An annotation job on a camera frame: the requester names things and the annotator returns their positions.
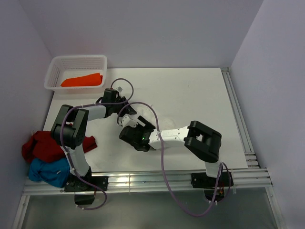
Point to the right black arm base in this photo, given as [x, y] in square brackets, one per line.
[201, 180]

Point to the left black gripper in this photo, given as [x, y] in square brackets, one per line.
[128, 109]

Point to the white printed t-shirt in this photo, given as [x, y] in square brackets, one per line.
[165, 123]

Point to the blue t-shirt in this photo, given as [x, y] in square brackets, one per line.
[55, 173]

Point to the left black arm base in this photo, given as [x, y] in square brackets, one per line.
[84, 194]

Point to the white plastic basket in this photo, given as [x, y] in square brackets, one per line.
[72, 66]

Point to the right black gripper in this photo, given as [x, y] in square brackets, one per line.
[148, 126]

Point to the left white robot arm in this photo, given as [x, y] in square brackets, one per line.
[69, 130]

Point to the right side aluminium rail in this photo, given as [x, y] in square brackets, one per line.
[240, 122]

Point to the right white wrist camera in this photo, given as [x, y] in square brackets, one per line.
[129, 120]

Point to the aluminium rail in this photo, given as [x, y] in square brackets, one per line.
[240, 122]
[152, 181]

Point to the dark red t-shirt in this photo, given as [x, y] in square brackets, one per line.
[43, 147]

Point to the front aluminium rail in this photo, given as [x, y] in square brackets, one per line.
[152, 181]

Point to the orange rolled t-shirt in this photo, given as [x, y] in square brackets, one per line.
[94, 79]

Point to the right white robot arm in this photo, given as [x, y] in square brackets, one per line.
[203, 141]

